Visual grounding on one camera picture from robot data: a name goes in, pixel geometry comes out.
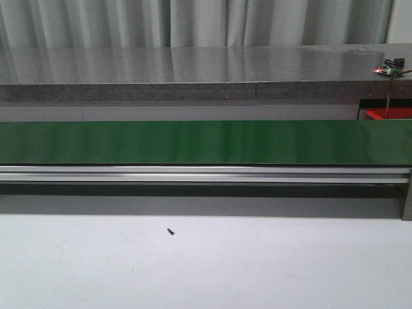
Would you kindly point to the green conveyor belt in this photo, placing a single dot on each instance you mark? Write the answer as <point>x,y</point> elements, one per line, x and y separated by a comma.
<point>232,142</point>

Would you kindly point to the grey stone back bench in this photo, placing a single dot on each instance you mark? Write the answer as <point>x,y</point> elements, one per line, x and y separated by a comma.
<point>201,73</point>

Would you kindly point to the red plastic bin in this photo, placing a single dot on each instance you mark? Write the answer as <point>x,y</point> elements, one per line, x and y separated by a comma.
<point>392,113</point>

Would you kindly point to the small green circuit board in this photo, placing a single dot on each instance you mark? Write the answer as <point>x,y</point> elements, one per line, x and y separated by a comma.
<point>391,67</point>

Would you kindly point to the grey conveyor support leg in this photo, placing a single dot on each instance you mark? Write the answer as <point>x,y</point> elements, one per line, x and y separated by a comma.
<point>407,205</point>

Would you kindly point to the grey curtain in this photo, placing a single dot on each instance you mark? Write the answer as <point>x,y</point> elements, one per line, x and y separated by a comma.
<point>123,24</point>

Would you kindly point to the aluminium conveyor side rail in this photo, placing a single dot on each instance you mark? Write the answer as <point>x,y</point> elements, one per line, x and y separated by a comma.
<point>205,174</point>

